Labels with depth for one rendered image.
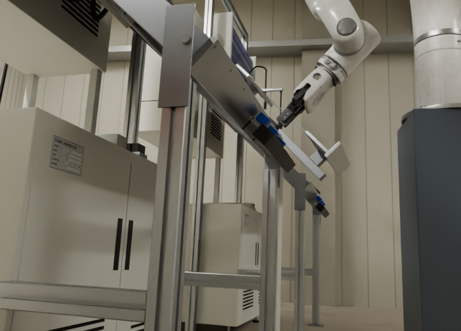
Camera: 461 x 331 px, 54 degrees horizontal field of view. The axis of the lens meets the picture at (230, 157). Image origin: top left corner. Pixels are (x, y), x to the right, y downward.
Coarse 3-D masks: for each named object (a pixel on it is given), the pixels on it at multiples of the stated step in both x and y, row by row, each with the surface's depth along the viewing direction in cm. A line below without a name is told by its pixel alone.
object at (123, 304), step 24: (168, 24) 71; (192, 24) 70; (168, 48) 70; (192, 48) 69; (168, 72) 69; (168, 96) 68; (120, 144) 115; (0, 288) 70; (24, 288) 68; (48, 288) 67; (72, 288) 66; (96, 288) 65; (120, 288) 67; (240, 288) 133; (48, 312) 66; (72, 312) 65; (96, 312) 64; (120, 312) 63; (144, 312) 62
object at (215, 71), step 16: (208, 64) 79; (224, 64) 82; (208, 80) 82; (224, 80) 87; (240, 80) 91; (224, 96) 91; (240, 96) 96; (240, 112) 102; (256, 112) 108; (256, 128) 115; (256, 144) 124
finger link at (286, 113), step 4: (292, 104) 116; (296, 104) 115; (292, 108) 116; (284, 112) 118; (288, 112) 117; (292, 112) 117; (280, 116) 118; (284, 116) 117; (288, 116) 117; (292, 116) 117; (280, 120) 118; (284, 120) 117; (288, 120) 117; (284, 124) 117
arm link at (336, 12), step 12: (312, 0) 122; (324, 0) 114; (336, 0) 111; (348, 0) 111; (312, 12) 123; (324, 12) 111; (336, 12) 109; (348, 12) 108; (324, 24) 112; (336, 24) 108; (348, 24) 107; (360, 24) 108; (336, 36) 108; (348, 36) 107; (360, 36) 108; (336, 48) 113; (348, 48) 110
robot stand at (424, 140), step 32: (416, 128) 95; (448, 128) 94; (416, 160) 94; (448, 160) 93; (416, 192) 93; (448, 192) 91; (416, 224) 92; (448, 224) 90; (416, 256) 92; (448, 256) 89; (416, 288) 92; (448, 288) 88; (416, 320) 91; (448, 320) 86
